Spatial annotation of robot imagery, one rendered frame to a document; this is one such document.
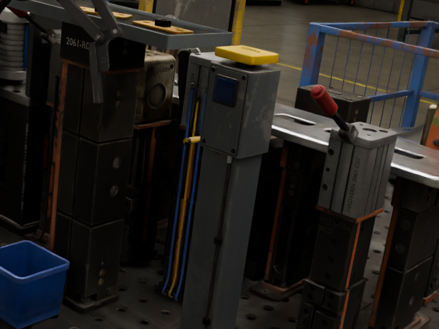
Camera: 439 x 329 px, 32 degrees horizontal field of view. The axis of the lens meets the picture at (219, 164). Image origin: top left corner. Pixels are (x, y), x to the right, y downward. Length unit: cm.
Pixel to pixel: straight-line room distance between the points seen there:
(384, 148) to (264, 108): 20
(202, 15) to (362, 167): 399
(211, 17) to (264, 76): 410
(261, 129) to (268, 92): 5
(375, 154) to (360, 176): 4
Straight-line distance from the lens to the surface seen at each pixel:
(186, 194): 125
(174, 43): 100
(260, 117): 100
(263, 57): 98
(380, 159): 111
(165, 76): 135
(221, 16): 515
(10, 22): 150
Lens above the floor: 131
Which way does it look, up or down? 17 degrees down
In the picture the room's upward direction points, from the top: 8 degrees clockwise
